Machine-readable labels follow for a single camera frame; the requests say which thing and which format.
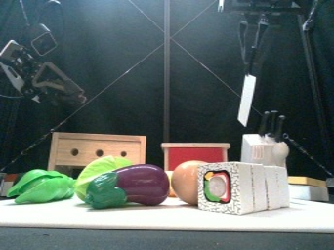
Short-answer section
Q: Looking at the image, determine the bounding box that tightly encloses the purple toy eggplant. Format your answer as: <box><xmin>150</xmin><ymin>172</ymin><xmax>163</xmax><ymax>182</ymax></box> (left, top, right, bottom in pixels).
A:
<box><xmin>82</xmin><ymin>163</ymin><xmax>171</xmax><ymax>210</ymax></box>

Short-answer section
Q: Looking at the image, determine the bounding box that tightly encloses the orange white toy piece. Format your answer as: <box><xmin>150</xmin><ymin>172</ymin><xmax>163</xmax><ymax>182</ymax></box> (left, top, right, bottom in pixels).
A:
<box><xmin>0</xmin><ymin>172</ymin><xmax>21</xmax><ymax>198</ymax></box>

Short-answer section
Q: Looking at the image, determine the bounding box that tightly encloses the yellow toy food piece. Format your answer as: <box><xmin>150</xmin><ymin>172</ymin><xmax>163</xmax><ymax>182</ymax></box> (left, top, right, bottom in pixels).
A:
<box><xmin>165</xmin><ymin>170</ymin><xmax>177</xmax><ymax>198</ymax></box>

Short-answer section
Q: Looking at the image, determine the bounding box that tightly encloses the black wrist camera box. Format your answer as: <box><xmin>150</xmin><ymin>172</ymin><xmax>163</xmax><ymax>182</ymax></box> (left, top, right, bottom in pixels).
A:
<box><xmin>28</xmin><ymin>31</ymin><xmax>58</xmax><ymax>57</ymax></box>

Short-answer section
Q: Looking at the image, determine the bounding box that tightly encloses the vertical metal frame pole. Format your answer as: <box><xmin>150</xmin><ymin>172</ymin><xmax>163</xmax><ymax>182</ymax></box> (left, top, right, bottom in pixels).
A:
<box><xmin>163</xmin><ymin>0</ymin><xmax>171</xmax><ymax>143</ymax></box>

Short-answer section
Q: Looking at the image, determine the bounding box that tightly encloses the wooden box with round holes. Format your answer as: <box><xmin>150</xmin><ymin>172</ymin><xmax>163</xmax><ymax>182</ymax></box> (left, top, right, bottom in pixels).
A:
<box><xmin>45</xmin><ymin>131</ymin><xmax>146</xmax><ymax>179</ymax></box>

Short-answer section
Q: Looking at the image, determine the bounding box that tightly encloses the wooden slot box red drawer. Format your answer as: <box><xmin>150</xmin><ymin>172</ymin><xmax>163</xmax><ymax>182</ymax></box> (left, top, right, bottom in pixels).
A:
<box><xmin>160</xmin><ymin>142</ymin><xmax>231</xmax><ymax>172</ymax></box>

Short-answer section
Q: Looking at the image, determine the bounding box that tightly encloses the black-handled toy knife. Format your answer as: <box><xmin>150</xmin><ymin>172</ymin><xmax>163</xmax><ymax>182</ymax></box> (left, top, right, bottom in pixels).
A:
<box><xmin>273</xmin><ymin>114</ymin><xmax>287</xmax><ymax>143</ymax></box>
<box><xmin>256</xmin><ymin>110</ymin><xmax>271</xmax><ymax>137</ymax></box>
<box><xmin>267</xmin><ymin>109</ymin><xmax>280</xmax><ymax>138</ymax></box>

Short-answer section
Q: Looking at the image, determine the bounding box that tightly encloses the light green toy cabbage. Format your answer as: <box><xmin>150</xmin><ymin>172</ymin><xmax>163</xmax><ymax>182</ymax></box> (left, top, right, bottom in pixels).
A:
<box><xmin>73</xmin><ymin>155</ymin><xmax>134</xmax><ymax>202</ymax></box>

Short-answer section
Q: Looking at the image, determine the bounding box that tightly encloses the yellow toy butter block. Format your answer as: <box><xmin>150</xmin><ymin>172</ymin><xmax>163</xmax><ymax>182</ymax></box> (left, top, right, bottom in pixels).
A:
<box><xmin>287</xmin><ymin>175</ymin><xmax>327</xmax><ymax>188</ymax></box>

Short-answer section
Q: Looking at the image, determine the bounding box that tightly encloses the white toy knife block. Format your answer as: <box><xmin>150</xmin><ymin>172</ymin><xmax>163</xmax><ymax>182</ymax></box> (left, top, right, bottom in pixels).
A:
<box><xmin>240</xmin><ymin>133</ymin><xmax>291</xmax><ymax>169</ymax></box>

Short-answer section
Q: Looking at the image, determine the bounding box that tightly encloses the thin diagonal brace wire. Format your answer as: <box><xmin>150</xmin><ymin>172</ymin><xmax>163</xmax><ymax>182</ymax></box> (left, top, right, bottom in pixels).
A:
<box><xmin>0</xmin><ymin>0</ymin><xmax>219</xmax><ymax>172</ymax></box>
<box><xmin>125</xmin><ymin>0</ymin><xmax>334</xmax><ymax>179</ymax></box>

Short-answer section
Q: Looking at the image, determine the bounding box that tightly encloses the tan toy egg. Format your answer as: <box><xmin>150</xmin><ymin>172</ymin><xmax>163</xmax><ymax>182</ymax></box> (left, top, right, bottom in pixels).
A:
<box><xmin>169</xmin><ymin>159</ymin><xmax>211</xmax><ymax>206</ymax></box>

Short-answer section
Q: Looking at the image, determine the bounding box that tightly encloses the white cutting board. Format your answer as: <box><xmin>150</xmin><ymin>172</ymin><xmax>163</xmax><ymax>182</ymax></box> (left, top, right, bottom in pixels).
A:
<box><xmin>0</xmin><ymin>194</ymin><xmax>334</xmax><ymax>234</ymax></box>

